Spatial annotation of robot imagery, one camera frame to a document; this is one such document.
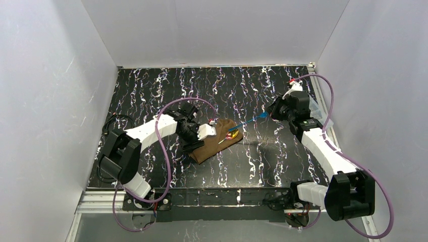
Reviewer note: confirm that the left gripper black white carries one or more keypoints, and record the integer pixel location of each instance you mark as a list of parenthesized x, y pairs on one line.
[(193, 143)]

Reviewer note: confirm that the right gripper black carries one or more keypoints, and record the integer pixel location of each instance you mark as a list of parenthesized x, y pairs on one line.
[(276, 109)]

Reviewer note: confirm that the brown woven cloth napkin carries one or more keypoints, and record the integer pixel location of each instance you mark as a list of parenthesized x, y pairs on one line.
[(213, 145)]

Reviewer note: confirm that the blue handled utensil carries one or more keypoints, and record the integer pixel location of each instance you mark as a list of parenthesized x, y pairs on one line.
[(262, 115)]

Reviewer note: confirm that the red yellow handled utensil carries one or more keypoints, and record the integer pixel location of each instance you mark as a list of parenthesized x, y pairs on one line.
[(230, 135)]

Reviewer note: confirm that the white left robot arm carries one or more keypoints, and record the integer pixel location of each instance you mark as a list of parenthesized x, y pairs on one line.
[(120, 155)]

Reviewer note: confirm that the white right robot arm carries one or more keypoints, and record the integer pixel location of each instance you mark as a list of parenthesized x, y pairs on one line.
[(351, 191)]

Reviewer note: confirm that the clear plastic compartment box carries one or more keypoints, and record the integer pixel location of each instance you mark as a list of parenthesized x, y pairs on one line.
[(316, 112)]

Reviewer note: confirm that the aluminium side rail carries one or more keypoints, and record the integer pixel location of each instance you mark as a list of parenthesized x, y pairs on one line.
[(329, 127)]

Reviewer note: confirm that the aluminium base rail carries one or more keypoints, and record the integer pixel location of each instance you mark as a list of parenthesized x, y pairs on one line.
[(183, 204)]

